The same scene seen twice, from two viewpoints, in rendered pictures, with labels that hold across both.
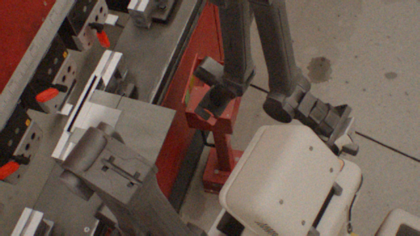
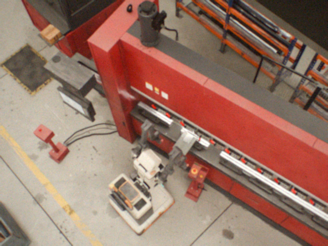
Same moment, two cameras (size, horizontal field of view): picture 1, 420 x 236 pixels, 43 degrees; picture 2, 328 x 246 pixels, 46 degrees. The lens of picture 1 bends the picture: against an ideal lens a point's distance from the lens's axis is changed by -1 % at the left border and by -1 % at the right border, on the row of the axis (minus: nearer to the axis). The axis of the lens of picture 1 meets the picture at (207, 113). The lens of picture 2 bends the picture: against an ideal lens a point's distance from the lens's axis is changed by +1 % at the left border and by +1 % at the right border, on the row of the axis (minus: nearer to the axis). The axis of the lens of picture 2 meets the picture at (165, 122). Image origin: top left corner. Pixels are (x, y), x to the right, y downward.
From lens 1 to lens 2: 3.42 m
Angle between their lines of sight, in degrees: 41
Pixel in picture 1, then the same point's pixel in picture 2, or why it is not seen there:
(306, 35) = (245, 235)
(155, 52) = (210, 157)
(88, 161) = (147, 122)
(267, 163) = (150, 155)
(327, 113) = (162, 176)
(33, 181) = not seen: hidden behind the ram
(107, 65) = (205, 143)
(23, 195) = not seen: hidden behind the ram
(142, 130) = (182, 146)
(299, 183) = (145, 160)
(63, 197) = (175, 129)
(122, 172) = (145, 127)
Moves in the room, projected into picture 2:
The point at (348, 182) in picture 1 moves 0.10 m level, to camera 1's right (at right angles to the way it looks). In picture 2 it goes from (147, 174) to (146, 183)
